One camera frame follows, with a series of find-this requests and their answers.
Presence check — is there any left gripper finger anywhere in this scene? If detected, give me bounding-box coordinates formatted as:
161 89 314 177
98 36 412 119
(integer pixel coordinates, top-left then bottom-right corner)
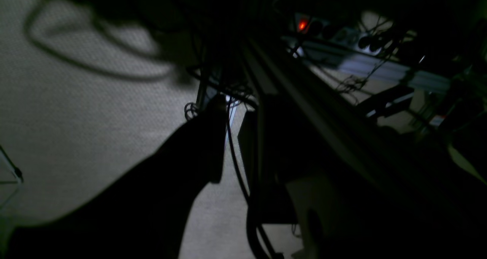
8 95 228 259

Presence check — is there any white power strip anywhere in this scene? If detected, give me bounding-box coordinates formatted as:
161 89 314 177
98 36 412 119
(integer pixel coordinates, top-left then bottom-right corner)
293 13 385 56

